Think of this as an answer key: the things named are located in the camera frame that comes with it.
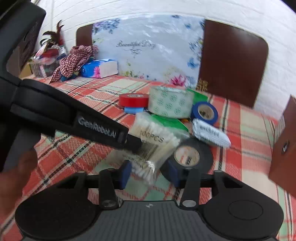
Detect patterned wide tape roll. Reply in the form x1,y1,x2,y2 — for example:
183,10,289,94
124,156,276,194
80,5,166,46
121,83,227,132
148,86,195,118

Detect red checkered cloth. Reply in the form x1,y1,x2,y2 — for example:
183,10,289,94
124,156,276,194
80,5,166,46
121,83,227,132
47,45,99,83

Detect dark blue tape roll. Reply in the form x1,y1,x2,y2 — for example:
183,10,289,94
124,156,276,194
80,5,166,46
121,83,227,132
191,101,219,125

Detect blue tissue pack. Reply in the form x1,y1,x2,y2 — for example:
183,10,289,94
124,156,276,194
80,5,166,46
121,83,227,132
80,59,118,78

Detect floral wrapped pillow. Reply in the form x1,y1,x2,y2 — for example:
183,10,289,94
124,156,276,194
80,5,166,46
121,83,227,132
91,14,206,90

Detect cotton swab packet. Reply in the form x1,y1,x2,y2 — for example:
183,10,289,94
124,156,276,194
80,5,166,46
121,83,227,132
128,112,185,184

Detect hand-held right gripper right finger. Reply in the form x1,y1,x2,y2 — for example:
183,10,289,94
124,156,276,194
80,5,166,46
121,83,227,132
167,160,244,208

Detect person's left hand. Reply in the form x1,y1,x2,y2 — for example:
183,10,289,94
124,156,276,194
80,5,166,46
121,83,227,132
0,148,39,223

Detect brown wooden headboard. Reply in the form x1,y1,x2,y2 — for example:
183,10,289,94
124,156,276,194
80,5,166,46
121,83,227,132
76,19,269,108

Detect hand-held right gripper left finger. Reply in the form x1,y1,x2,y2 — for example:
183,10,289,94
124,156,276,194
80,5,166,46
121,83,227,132
56,160,133,209

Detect gold ornament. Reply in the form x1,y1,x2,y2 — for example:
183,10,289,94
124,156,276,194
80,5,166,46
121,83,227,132
196,79,209,92

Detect white crinkled packet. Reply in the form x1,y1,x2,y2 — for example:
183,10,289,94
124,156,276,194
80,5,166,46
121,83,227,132
192,118,232,147

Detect basket of clutter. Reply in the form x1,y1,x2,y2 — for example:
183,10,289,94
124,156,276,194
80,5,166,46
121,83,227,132
28,44,68,78

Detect green plastic packet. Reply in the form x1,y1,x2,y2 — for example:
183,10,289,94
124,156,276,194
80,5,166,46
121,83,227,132
150,89,209,133

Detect dark feather duster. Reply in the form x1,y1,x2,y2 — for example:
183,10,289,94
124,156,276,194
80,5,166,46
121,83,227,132
40,20,65,48

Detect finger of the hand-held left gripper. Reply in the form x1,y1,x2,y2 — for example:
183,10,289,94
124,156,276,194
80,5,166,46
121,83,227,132
125,133,143,154

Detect red tape roll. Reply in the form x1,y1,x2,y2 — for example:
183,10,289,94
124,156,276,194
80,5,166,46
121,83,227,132
119,93,149,108

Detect black tape roll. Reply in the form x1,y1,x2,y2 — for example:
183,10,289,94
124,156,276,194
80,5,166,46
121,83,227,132
160,138,213,183

